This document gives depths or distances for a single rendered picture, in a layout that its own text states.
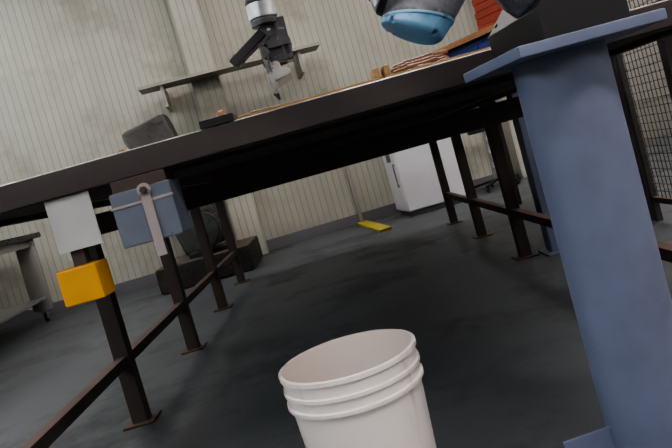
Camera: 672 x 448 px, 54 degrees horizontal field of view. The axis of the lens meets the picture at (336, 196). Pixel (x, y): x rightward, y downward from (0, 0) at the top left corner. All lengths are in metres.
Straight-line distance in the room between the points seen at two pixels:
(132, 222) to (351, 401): 0.60
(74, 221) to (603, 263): 1.09
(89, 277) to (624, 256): 1.08
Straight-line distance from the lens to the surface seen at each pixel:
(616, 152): 1.25
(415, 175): 6.85
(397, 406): 1.36
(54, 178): 1.57
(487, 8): 2.43
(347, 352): 1.59
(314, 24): 7.73
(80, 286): 1.55
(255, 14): 1.75
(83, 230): 1.56
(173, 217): 1.47
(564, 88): 1.23
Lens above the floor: 0.77
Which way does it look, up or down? 3 degrees down
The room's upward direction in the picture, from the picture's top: 16 degrees counter-clockwise
